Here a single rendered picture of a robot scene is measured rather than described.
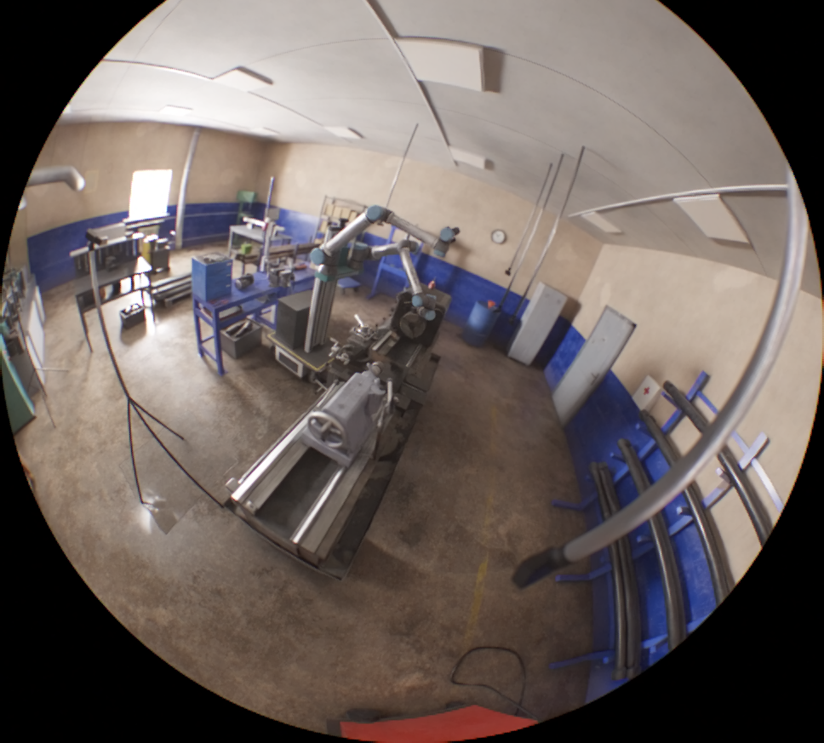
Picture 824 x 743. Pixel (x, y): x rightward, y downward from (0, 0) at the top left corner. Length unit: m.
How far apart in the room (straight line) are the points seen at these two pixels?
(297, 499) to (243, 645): 1.34
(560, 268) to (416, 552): 5.73
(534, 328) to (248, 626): 6.15
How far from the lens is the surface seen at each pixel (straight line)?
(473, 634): 2.45
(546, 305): 5.56
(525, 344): 5.76
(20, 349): 4.03
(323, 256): 2.10
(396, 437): 2.24
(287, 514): 1.44
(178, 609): 2.34
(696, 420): 2.64
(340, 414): 1.25
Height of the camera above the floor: 2.10
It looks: 25 degrees down
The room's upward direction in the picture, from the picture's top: 21 degrees clockwise
